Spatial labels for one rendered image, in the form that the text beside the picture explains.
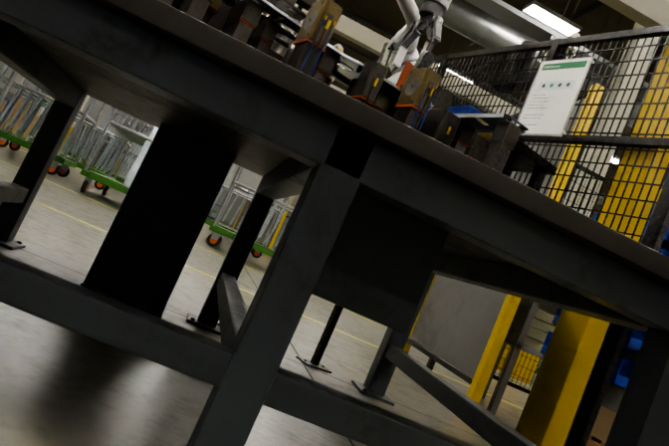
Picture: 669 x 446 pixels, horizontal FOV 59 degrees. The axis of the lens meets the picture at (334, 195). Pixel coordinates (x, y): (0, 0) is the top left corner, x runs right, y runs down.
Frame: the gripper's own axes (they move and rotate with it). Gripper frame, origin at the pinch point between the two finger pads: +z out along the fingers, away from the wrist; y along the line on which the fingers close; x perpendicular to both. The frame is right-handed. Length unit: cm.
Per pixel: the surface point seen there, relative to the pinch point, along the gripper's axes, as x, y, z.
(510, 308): 164, -66, 52
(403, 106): -8.6, 20.9, 21.1
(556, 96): 54, 12, -17
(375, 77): -20.5, 20.6, 18.6
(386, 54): -0.1, -15.7, -4.2
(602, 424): 250, -46, 90
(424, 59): -6.7, 18.1, 4.7
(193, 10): -68, 6, 26
